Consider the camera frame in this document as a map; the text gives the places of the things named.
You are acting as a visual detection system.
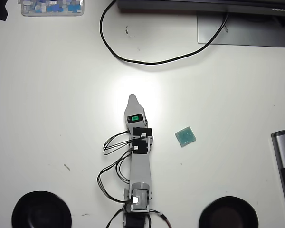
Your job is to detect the black base cable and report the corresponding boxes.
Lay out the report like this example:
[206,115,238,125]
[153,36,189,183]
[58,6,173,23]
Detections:
[105,208,124,228]

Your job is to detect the black elbow servo wire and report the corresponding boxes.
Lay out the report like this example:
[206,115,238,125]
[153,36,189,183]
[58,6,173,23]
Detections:
[97,151,133,205]

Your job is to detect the clear box of blocks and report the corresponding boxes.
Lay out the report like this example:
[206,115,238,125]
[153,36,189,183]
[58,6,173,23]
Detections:
[20,0,85,17]

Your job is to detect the black gripper servo wire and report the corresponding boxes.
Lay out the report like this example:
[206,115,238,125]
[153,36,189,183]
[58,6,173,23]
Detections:
[103,131,133,152]

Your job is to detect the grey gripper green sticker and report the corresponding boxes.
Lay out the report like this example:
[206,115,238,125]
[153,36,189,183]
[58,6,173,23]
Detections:
[124,93,149,130]

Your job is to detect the long black power cable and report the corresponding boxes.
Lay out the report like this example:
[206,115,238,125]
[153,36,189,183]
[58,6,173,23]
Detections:
[99,0,230,66]

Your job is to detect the black Dell monitor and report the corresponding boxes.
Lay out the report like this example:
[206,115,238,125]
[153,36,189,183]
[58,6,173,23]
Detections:
[116,0,285,18]

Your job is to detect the black bowl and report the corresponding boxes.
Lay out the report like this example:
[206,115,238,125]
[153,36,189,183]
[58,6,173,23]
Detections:
[11,190,73,228]
[199,196,259,228]

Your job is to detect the black wrist servo wire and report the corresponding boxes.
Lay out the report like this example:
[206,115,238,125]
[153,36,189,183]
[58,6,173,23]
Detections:
[103,140,137,156]

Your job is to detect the red and black wire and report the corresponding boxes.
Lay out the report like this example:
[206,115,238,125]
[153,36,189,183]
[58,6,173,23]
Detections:
[148,209,173,228]

